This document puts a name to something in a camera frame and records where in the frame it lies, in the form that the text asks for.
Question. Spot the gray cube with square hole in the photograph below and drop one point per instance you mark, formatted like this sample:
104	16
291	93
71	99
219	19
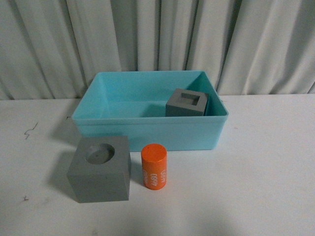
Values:
186	103

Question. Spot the gray cube with round hole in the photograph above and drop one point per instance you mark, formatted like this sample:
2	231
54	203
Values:
100	170

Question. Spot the white pleated curtain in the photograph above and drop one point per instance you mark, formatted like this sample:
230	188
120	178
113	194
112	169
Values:
53	48

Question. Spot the light blue plastic box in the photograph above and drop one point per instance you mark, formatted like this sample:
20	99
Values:
133	104

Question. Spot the orange cylinder with white text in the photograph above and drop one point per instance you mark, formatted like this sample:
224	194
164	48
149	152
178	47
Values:
154	166

